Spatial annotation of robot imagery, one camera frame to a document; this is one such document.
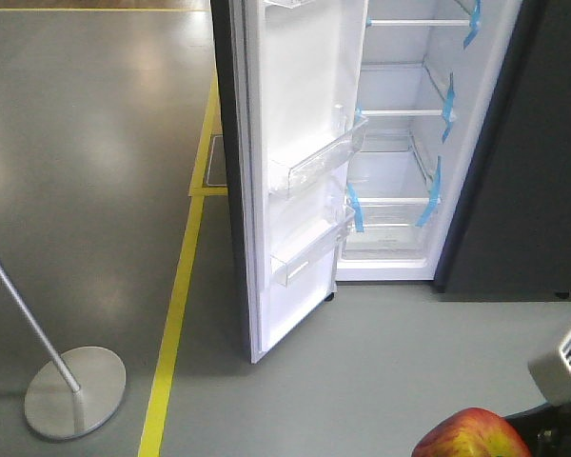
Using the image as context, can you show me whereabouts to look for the dark floor sign sticker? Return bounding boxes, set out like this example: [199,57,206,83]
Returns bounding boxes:
[205,134,227,188]

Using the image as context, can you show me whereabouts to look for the clear door bin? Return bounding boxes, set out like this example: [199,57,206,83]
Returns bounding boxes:
[267,114,368,199]
[265,0,313,10]
[270,205,355,287]

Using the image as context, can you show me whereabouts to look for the clear crisper drawer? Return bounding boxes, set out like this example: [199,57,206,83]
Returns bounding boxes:
[343,197,432,261]

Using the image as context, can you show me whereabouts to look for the clear upper door bin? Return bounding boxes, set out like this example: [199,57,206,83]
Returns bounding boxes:
[265,0,313,10]

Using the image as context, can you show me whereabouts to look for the clear middle door bin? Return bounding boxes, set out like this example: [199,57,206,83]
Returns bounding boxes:
[267,114,368,199]

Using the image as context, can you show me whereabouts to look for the clear lower door bin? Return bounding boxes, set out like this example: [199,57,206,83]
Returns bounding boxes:
[270,205,355,287]

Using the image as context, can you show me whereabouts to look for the open fridge door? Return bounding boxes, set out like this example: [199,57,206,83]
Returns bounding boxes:
[211,1,368,363]

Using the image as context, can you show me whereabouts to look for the dark grey fridge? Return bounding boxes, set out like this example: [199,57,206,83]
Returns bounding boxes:
[323,1,571,303]

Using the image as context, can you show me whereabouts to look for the silver sign stand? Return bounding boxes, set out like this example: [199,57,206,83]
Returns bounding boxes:
[0,262,127,441]

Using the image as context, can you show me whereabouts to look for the red yellow apple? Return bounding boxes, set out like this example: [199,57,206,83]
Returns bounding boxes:
[411,407,532,456]

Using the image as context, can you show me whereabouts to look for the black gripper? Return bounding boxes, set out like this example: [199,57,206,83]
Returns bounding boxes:
[505,403,571,456]

